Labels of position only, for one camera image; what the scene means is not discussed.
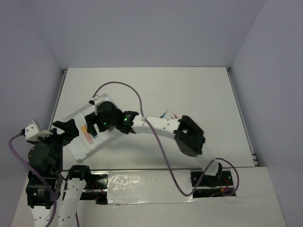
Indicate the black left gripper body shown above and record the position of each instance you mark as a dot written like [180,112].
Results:
[57,141]

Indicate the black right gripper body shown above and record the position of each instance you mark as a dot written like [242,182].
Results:
[101,118]

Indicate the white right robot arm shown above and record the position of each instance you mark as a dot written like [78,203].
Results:
[184,131]

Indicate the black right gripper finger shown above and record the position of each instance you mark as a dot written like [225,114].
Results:
[103,126]
[91,121]

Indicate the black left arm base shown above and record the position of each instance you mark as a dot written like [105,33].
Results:
[96,184]

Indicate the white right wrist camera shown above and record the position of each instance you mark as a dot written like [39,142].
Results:
[96,101]

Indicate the yellow pink highlighter pen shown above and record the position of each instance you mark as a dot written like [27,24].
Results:
[87,135]

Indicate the white divided plastic tray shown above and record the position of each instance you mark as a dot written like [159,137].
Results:
[79,147]

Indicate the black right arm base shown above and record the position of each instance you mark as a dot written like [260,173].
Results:
[220,185]

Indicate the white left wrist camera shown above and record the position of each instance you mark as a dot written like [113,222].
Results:
[34,130]

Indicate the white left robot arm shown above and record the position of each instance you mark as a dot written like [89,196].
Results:
[53,199]

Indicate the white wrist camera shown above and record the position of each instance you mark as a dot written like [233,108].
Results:
[34,130]
[96,101]

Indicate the silver foil sheet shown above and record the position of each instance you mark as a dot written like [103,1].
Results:
[143,187]

